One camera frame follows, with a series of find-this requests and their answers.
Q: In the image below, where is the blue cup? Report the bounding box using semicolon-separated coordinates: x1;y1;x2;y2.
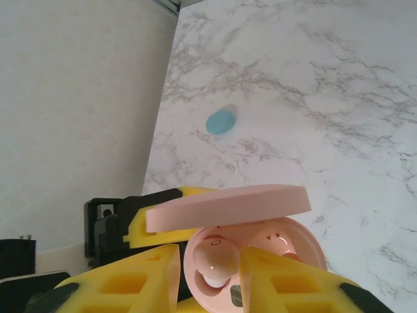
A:
205;103;238;136

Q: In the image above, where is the pink charging case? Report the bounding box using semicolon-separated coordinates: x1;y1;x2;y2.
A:
145;183;328;313

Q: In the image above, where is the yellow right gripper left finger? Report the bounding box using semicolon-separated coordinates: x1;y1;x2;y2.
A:
24;244;180;313

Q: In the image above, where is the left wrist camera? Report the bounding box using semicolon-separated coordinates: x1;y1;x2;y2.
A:
96;203;115;219

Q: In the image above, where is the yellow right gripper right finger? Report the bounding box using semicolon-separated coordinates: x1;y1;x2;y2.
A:
240;246;392;313

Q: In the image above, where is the aluminium frame post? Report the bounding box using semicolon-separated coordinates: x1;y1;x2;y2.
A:
155;0;182;16

